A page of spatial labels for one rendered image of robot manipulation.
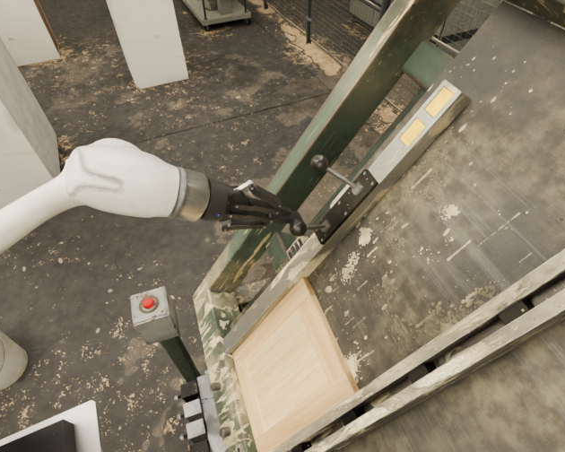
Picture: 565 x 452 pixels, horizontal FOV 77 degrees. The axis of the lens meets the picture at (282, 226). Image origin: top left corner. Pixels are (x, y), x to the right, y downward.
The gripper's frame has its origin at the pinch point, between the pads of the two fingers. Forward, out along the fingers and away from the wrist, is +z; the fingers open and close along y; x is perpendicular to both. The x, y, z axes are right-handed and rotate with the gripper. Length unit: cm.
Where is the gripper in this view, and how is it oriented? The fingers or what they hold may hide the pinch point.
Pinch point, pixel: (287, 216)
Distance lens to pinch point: 77.1
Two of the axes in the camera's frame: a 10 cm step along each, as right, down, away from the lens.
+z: 7.9, 1.5, 6.0
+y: -5.2, 6.8, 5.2
